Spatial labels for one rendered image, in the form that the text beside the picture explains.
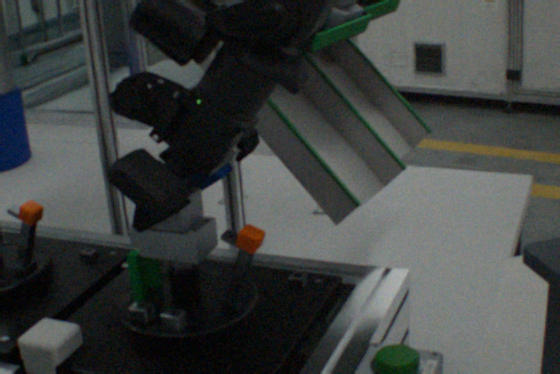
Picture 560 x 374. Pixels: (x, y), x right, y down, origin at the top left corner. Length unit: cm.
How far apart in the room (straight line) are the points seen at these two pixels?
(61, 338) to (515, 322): 53
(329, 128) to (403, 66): 397
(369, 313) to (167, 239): 21
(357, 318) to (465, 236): 42
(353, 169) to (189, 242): 33
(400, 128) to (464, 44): 368
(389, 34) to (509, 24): 75
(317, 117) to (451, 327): 31
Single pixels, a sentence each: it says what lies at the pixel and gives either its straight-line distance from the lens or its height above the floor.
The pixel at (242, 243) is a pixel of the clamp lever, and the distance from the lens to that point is 73.
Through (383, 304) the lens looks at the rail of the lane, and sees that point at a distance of 83.
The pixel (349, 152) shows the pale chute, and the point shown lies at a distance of 103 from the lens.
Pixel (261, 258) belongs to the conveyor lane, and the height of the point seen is 96.
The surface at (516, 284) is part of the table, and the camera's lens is 108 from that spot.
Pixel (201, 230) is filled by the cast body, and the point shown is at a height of 107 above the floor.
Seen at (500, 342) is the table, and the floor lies 86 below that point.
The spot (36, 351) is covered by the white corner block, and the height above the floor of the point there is 98.
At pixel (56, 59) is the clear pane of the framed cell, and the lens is 192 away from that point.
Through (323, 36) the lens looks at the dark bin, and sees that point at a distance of 88.
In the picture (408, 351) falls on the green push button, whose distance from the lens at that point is 73.
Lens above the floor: 137
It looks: 21 degrees down
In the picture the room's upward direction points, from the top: 4 degrees counter-clockwise
